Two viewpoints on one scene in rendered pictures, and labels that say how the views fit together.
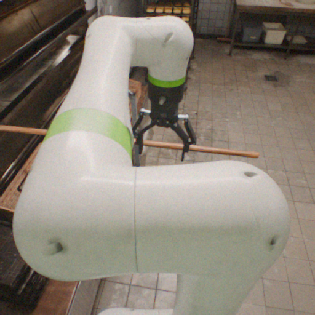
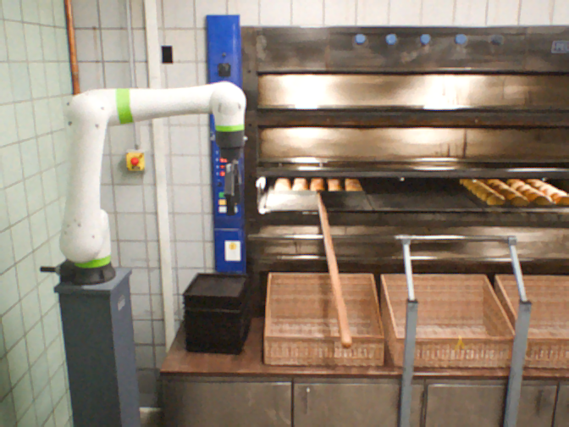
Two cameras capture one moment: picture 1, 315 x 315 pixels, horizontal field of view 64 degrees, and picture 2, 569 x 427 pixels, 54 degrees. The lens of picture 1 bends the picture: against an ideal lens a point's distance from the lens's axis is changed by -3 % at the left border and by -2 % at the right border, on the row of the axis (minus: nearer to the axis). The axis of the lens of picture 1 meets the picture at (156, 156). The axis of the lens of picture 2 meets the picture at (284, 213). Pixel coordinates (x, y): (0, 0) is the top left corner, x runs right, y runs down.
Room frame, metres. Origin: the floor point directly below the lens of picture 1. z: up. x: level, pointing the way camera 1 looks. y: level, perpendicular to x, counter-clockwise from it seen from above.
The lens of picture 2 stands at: (0.52, -1.84, 1.95)
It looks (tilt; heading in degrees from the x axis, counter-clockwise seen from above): 15 degrees down; 82
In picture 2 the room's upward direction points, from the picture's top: straight up
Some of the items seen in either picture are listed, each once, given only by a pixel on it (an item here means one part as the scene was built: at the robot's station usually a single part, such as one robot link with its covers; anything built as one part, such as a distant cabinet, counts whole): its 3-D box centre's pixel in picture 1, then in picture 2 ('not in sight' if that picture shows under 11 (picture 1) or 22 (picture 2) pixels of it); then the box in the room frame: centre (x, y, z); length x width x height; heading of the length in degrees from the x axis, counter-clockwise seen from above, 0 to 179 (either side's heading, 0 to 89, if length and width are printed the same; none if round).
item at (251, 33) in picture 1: (250, 31); not in sight; (5.22, -1.83, 0.35); 0.50 x 0.36 x 0.24; 171
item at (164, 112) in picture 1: (164, 112); (231, 160); (0.59, -0.02, 1.63); 0.08 x 0.07 x 0.09; 79
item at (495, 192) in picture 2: not in sight; (512, 189); (2.29, 1.16, 1.21); 0.61 x 0.48 x 0.06; 81
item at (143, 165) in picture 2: not in sight; (137, 159); (0.16, 1.01, 1.46); 0.10 x 0.07 x 0.10; 171
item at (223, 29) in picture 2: not in sight; (245, 191); (0.75, 1.90, 1.07); 1.93 x 0.16 x 2.15; 81
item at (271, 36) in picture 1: (272, 32); not in sight; (5.16, -2.25, 0.35); 0.50 x 0.36 x 0.24; 172
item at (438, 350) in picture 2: not in sight; (443, 318); (1.63, 0.55, 0.72); 0.56 x 0.49 x 0.28; 172
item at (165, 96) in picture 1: (165, 89); (229, 138); (0.58, -0.02, 1.70); 0.12 x 0.09 x 0.06; 169
